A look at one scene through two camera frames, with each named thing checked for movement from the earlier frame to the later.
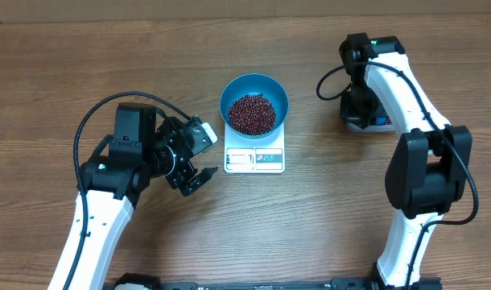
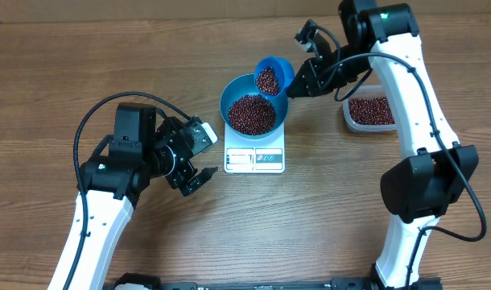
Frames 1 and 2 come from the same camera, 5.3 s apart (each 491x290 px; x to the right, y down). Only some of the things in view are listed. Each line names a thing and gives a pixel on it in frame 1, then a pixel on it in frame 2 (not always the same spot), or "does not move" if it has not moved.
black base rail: x=146 y=281 does not move
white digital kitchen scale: x=254 y=155 does not move
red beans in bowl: x=251 y=115 does not move
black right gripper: x=358 y=118 to x=313 y=74
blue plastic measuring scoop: x=381 y=120 to x=285 y=76
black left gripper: x=188 y=171 does not move
